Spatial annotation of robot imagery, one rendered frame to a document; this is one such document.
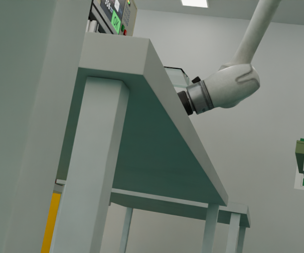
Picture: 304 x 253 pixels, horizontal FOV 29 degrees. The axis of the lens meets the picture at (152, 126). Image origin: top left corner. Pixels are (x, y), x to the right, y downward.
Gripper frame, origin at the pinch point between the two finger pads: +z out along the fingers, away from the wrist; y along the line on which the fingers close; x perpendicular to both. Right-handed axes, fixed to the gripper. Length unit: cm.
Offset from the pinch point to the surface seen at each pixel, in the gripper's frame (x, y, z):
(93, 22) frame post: 25.3, -20.4, -3.6
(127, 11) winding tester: 46, 23, -11
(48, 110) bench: -37, -140, -15
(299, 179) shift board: 13, 532, -99
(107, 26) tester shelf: 30.0, -5.1, -5.4
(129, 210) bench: 22, 334, 66
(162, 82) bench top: -20, -85, -19
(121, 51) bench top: -18, -98, -16
